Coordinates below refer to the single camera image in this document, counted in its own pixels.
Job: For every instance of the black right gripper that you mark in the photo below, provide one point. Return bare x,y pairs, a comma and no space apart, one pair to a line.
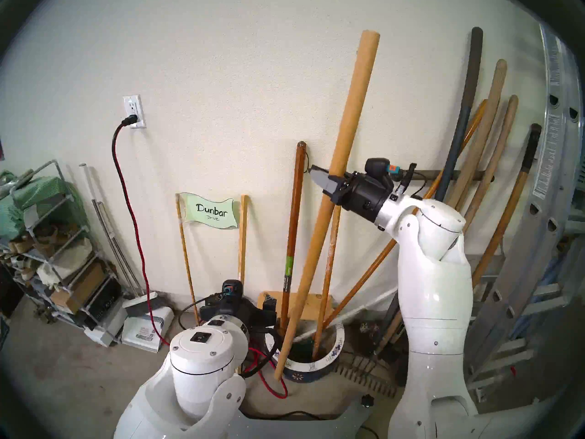
365,195

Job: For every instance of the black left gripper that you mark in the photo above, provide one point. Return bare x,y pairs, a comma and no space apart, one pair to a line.
256,312

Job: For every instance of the thick light wooden dowel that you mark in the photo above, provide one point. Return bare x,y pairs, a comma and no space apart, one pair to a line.
352,113

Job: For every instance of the paint-flecked pole with threaded tip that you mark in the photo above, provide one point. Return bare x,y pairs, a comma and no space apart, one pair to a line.
327,278

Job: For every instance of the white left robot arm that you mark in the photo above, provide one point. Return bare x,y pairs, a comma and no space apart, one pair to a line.
201,374

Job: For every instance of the blue white floral ceramic pot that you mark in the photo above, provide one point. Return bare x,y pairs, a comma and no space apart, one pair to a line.
315,369

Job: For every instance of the light wooden board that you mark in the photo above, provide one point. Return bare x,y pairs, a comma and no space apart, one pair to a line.
315,305

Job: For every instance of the flat thin wooden strip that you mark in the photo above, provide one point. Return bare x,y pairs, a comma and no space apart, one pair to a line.
243,237

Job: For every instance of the thin white pipe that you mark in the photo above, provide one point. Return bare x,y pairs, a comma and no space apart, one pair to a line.
365,307

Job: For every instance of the white box on floor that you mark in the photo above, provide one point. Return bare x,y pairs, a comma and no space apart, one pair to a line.
146,330

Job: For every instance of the green Dunbar sign on stick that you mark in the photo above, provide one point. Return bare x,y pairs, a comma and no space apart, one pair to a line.
210,210

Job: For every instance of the metal rake head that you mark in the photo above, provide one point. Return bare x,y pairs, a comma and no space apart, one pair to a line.
365,376

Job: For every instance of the black star knob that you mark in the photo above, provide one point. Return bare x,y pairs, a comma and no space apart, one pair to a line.
368,400

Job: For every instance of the black box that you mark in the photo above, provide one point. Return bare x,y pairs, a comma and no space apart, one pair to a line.
105,301

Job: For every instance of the thin metal rods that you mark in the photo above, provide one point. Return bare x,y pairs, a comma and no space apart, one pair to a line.
112,237

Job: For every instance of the brown cardboard box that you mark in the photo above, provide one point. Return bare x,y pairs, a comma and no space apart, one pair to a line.
77,289

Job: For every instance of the white cloth bag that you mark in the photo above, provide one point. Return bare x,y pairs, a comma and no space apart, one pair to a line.
66,262

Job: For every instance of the white PVC pipe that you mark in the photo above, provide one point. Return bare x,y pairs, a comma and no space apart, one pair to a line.
93,195

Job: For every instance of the aluminium ladder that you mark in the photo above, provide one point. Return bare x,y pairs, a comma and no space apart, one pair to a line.
555,168

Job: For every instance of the green checkered cloth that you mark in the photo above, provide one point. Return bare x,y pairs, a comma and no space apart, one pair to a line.
36,193

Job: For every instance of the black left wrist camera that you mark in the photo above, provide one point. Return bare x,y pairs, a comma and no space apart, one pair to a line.
232,289

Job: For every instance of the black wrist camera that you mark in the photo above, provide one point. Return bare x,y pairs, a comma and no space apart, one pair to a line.
232,289
379,168

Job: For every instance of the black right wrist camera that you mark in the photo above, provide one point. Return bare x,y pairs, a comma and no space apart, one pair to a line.
379,168

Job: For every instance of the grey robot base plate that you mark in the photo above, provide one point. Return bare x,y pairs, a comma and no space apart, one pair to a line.
311,431

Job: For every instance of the white wall outlet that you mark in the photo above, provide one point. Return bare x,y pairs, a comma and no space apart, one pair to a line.
133,106

